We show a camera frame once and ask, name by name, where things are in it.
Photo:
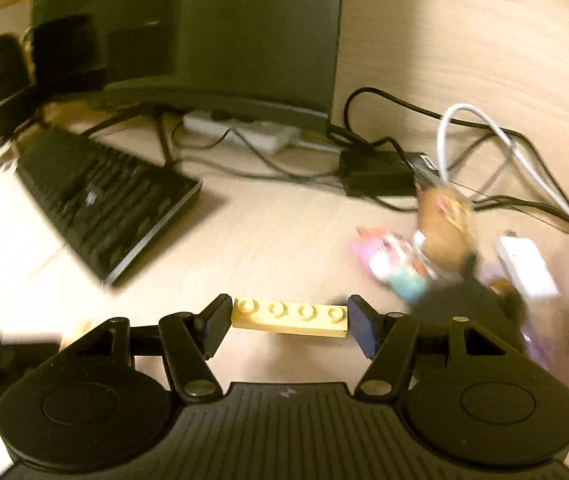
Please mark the white power strip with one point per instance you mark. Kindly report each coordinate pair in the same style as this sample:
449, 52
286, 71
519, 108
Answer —
259, 135

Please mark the yellow building brick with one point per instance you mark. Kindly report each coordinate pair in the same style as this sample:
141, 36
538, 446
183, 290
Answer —
289, 324

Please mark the black computer monitor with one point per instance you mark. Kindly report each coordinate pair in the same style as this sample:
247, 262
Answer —
214, 35

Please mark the black power adapter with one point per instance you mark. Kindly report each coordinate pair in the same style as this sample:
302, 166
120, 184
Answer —
377, 172

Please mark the black keyboard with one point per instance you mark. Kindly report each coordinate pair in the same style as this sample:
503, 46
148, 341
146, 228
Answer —
104, 200

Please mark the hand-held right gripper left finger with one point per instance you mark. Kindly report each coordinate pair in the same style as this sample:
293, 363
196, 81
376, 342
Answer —
215, 327

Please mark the colourful toy packet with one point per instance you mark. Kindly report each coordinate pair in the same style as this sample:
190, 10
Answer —
394, 265

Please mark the white charger plug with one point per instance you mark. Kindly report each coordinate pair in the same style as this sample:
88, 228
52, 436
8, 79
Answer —
526, 270

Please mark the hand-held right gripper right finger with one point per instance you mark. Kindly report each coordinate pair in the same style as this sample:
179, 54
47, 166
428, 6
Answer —
362, 327

